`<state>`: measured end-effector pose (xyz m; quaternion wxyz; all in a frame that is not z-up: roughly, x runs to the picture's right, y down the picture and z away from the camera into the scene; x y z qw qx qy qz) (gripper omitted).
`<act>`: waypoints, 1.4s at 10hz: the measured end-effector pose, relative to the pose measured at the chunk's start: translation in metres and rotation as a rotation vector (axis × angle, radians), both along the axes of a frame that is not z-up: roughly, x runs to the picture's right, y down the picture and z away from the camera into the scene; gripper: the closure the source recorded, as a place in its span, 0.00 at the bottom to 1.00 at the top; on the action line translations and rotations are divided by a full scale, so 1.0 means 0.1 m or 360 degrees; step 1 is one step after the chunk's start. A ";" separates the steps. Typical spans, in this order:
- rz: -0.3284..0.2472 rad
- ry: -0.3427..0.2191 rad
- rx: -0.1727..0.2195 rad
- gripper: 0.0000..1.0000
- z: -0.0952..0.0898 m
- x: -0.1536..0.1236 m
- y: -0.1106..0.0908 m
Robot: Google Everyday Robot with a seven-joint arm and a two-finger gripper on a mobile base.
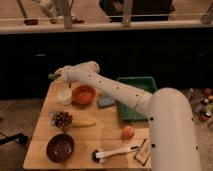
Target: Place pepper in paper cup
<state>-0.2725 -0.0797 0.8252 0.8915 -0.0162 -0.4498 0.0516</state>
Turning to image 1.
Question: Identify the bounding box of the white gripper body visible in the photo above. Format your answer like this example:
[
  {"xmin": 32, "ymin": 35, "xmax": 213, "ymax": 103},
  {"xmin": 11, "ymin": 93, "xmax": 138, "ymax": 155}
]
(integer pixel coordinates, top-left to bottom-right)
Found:
[{"xmin": 55, "ymin": 66, "xmax": 71, "ymax": 83}]

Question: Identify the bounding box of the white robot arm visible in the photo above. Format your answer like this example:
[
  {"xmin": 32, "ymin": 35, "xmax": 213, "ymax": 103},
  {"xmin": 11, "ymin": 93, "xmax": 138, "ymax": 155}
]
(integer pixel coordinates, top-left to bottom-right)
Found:
[{"xmin": 55, "ymin": 61, "xmax": 201, "ymax": 171}]

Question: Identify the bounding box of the white paper cup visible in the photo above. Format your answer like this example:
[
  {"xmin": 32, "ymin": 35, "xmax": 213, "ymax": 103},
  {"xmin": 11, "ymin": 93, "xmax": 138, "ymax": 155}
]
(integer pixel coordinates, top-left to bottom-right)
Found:
[{"xmin": 57, "ymin": 89, "xmax": 71, "ymax": 106}]

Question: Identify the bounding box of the orange bowl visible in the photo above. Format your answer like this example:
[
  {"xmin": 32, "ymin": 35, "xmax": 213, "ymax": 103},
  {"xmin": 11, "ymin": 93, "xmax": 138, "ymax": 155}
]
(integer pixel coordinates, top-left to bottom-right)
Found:
[{"xmin": 72, "ymin": 85, "xmax": 96, "ymax": 105}]

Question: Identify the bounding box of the blue sponge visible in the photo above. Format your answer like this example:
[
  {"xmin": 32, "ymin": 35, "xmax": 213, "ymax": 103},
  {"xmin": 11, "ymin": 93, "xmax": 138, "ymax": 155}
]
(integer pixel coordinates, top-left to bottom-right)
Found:
[{"xmin": 97, "ymin": 96, "xmax": 116, "ymax": 108}]

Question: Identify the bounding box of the bunch of dark grapes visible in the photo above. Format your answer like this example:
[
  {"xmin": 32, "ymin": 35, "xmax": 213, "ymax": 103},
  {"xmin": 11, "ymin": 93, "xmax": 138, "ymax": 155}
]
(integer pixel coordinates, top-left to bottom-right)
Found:
[{"xmin": 52, "ymin": 112, "xmax": 72, "ymax": 129}]

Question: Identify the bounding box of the yellow banana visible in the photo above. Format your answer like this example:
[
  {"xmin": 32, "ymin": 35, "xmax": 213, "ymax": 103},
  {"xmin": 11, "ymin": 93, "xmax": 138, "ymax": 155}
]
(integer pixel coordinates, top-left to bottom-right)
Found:
[{"xmin": 71, "ymin": 120, "xmax": 95, "ymax": 127}]

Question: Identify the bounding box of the green plastic tray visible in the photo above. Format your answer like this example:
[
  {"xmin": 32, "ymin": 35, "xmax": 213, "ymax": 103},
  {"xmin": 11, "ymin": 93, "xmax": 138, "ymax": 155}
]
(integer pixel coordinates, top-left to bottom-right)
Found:
[{"xmin": 117, "ymin": 77, "xmax": 157, "ymax": 123}]

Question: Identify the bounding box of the dark brown bowl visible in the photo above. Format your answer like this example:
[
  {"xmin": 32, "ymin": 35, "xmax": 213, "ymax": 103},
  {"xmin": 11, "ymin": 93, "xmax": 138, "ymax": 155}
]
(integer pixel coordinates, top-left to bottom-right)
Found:
[{"xmin": 46, "ymin": 134, "xmax": 75, "ymax": 163}]

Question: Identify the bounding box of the black chair leg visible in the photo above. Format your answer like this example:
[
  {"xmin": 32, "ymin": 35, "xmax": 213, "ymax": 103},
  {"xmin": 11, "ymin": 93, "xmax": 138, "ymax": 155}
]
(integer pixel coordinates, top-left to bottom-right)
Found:
[{"xmin": 0, "ymin": 132, "xmax": 29, "ymax": 146}]

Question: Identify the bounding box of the orange peach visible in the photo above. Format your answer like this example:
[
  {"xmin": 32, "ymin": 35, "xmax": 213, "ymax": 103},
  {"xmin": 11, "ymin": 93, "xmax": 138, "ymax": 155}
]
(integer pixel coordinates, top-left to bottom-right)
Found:
[{"xmin": 122, "ymin": 125, "xmax": 135, "ymax": 139}]

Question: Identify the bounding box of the white dish brush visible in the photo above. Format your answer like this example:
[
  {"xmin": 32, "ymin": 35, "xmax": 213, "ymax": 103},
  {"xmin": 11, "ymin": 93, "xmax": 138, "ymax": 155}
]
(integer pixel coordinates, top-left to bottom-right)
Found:
[{"xmin": 92, "ymin": 146, "xmax": 139, "ymax": 163}]

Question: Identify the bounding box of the brown card box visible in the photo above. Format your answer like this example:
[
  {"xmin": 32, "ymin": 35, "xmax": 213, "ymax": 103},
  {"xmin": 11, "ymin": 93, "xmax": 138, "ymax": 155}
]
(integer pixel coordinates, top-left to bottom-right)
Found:
[{"xmin": 134, "ymin": 139, "xmax": 150, "ymax": 166}]

